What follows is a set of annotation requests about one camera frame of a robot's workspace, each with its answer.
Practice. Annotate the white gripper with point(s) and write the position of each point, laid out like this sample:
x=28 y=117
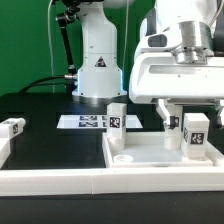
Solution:
x=157 y=76

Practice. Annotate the white square table top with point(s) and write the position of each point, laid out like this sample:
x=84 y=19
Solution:
x=146 y=149

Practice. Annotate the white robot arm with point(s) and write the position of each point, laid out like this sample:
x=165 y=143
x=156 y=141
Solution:
x=195 y=19

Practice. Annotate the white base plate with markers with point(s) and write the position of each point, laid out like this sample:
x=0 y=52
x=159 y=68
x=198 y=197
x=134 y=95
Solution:
x=92 y=122

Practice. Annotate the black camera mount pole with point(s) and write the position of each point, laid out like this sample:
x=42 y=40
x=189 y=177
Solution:
x=63 y=20

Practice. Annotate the white U-shaped fence wall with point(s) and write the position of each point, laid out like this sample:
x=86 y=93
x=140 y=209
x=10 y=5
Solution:
x=102 y=181

